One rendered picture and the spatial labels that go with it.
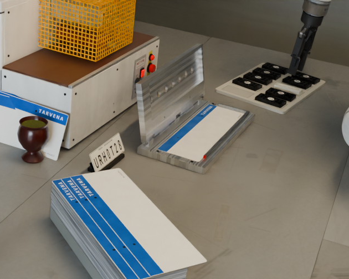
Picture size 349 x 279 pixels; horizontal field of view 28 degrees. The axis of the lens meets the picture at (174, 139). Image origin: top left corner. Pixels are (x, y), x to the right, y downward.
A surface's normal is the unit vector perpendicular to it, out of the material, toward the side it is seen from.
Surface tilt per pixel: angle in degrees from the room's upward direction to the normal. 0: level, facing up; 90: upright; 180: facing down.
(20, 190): 0
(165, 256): 0
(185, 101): 79
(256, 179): 0
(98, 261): 90
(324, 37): 90
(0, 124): 63
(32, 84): 90
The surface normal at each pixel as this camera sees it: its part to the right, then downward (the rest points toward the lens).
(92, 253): -0.86, 0.14
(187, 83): 0.91, 0.09
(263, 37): -0.34, 0.39
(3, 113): -0.29, -0.07
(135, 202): 0.11, -0.89
